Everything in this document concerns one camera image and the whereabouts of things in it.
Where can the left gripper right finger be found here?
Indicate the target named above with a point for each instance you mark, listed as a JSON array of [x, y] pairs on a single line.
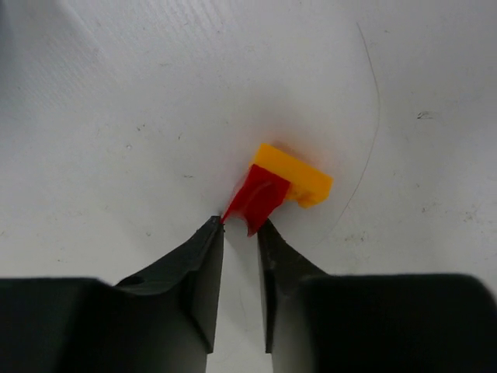
[[318, 322]]

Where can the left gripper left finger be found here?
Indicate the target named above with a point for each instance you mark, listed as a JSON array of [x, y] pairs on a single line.
[[160, 319]]

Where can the orange lego piece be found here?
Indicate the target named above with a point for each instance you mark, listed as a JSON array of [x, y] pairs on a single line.
[[308, 185]]

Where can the small red lego piece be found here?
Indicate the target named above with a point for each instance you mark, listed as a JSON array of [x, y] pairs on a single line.
[[259, 194]]

